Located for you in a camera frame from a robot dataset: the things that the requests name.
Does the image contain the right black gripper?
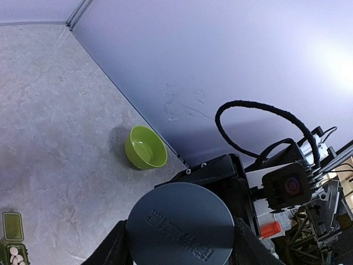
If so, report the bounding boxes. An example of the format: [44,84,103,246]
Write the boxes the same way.
[155,154,260,237]

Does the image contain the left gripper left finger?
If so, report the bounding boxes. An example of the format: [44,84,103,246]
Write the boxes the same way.
[82,220,132,265]

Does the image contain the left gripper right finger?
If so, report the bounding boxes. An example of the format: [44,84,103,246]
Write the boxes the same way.
[234,218,281,265]

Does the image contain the green weekly pill organizer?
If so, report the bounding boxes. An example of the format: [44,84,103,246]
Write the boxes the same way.
[1,211,30,264]

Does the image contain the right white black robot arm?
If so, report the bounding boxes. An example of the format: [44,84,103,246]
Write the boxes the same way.
[171,100,324,237]

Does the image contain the white pills in organizer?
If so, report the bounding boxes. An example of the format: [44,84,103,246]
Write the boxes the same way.
[9,247,26,265]

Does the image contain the orange capped bottle background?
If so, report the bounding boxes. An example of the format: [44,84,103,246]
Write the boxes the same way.
[260,221,282,239]

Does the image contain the green bowl right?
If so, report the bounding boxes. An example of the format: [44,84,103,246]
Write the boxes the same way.
[125,126,168,170]

